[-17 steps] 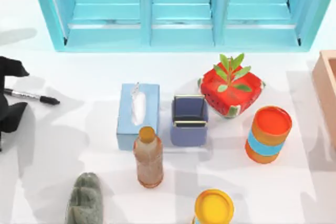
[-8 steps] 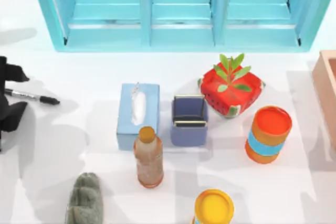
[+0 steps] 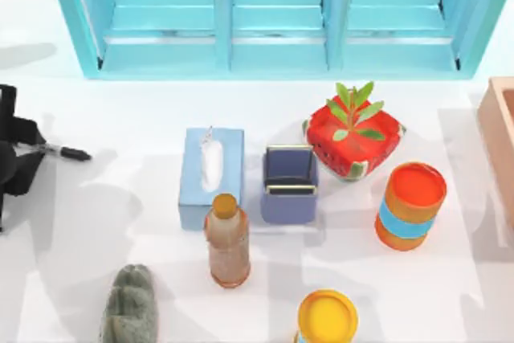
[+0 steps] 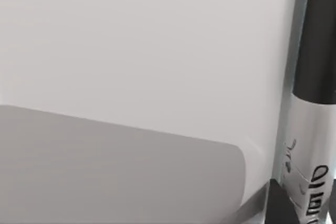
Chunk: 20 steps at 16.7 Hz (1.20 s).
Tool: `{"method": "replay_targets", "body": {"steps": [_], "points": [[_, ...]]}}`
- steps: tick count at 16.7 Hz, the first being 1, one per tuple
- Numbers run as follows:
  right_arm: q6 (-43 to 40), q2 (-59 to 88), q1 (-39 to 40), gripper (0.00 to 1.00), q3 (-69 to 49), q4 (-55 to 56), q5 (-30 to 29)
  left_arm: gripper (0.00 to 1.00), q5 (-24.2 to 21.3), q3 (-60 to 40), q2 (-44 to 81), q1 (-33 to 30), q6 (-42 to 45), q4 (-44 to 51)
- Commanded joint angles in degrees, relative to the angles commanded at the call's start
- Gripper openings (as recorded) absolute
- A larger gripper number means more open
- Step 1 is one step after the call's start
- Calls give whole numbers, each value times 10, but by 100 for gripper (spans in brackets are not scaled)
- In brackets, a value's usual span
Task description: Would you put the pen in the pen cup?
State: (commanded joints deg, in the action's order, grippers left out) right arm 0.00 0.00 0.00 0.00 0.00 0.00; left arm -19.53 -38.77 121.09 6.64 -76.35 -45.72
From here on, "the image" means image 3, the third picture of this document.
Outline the blue open box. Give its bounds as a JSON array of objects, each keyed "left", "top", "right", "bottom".
[{"left": 259, "top": 143, "right": 320, "bottom": 226}]

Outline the red watermelon plant pot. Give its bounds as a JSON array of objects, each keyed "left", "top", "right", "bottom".
[{"left": 301, "top": 80, "right": 408, "bottom": 185}]

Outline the grey green bread loaf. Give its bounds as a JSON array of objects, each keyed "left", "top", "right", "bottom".
[{"left": 98, "top": 263, "right": 162, "bottom": 343}]

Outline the salmon shallow box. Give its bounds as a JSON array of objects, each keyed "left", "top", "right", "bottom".
[{"left": 476, "top": 76, "right": 514, "bottom": 218}]

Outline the light blue rack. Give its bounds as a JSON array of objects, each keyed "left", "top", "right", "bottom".
[{"left": 44, "top": 0, "right": 512, "bottom": 81}]

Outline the light blue tissue box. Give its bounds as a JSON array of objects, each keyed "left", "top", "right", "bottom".
[{"left": 177, "top": 126, "right": 246, "bottom": 233}]

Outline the yellow lidded can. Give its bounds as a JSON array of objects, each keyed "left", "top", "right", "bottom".
[{"left": 292, "top": 288, "right": 360, "bottom": 343}]

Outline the brown bottle with orange cap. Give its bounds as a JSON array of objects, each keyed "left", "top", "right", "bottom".
[{"left": 202, "top": 192, "right": 251, "bottom": 290}]

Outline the orange can with blue band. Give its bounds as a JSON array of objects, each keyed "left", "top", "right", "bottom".
[{"left": 373, "top": 161, "right": 448, "bottom": 252}]

